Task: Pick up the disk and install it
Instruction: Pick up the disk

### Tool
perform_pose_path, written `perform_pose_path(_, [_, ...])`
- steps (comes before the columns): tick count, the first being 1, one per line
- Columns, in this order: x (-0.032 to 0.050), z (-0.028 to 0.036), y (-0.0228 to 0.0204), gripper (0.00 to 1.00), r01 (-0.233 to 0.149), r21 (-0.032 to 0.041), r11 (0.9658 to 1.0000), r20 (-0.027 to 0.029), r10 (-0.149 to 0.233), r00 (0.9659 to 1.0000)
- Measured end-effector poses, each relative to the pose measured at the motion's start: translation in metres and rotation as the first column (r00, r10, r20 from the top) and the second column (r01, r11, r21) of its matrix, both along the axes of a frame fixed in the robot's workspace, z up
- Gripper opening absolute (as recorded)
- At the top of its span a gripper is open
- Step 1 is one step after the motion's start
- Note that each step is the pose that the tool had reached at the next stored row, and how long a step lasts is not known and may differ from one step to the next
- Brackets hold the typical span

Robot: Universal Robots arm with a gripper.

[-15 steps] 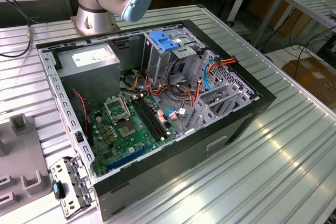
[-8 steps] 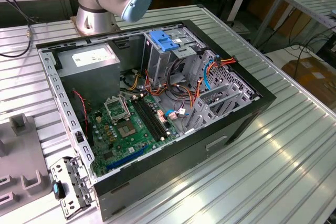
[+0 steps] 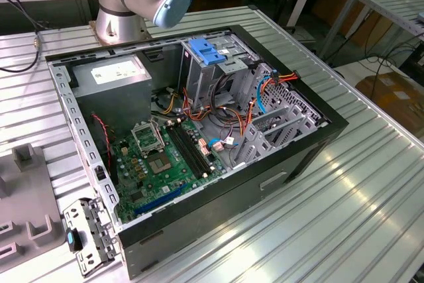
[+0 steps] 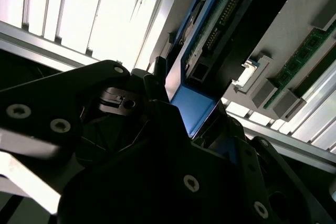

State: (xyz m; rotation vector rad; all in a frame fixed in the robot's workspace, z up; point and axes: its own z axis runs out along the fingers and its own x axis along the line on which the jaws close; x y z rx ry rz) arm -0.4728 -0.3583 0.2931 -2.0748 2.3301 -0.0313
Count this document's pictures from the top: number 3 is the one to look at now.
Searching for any long blue wire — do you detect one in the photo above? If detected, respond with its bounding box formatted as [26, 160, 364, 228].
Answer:
[256, 76, 276, 118]

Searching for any orange power wire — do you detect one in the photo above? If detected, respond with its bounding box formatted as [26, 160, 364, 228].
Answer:
[244, 70, 301, 138]

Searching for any grey metal disk bay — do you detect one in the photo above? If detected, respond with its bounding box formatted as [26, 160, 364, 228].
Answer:
[230, 103, 331, 170]

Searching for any black RAM slot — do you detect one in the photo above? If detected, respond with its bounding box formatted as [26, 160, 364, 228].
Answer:
[174, 121, 211, 176]
[165, 123, 203, 180]
[170, 122, 207, 178]
[178, 119, 215, 174]

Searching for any grey metal drive cage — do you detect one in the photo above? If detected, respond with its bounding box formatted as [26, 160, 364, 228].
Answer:
[178, 32, 261, 111]

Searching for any green motherboard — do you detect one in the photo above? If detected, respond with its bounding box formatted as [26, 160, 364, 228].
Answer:
[109, 119, 229, 226]

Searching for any metal socket cover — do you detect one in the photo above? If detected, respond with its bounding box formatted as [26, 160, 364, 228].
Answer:
[131, 120, 166, 158]

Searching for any CPU socket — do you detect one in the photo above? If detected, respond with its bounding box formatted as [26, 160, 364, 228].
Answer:
[147, 152, 173, 176]

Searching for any blue drive cage latch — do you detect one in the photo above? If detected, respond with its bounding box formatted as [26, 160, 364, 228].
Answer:
[187, 38, 226, 67]

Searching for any black open PC case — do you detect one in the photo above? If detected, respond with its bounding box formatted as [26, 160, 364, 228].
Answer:
[44, 24, 350, 280]

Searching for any blue expansion slot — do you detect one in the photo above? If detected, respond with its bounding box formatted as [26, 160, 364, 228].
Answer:
[134, 185, 183, 216]

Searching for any grey power supply unit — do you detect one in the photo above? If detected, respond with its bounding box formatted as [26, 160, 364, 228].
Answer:
[71, 54, 153, 131]

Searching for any brown cardboard box with labels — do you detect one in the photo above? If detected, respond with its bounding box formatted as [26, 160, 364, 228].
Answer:
[356, 70, 424, 121]

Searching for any black blue-tipped latch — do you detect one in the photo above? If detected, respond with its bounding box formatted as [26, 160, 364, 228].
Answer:
[65, 227, 84, 253]

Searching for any grey parts rack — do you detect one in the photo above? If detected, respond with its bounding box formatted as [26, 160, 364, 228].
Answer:
[0, 142, 66, 272]

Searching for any metal slat side table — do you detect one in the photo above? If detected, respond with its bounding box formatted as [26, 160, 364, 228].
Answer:
[317, 0, 424, 62]

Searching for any short blue wire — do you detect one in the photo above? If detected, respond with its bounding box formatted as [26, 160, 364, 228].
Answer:
[208, 136, 240, 148]

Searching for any power supply wire bundle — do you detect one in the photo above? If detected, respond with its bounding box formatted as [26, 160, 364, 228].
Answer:
[150, 74, 256, 138]

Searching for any red black twisted wire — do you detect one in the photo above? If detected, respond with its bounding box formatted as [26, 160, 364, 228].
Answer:
[91, 113, 115, 164]

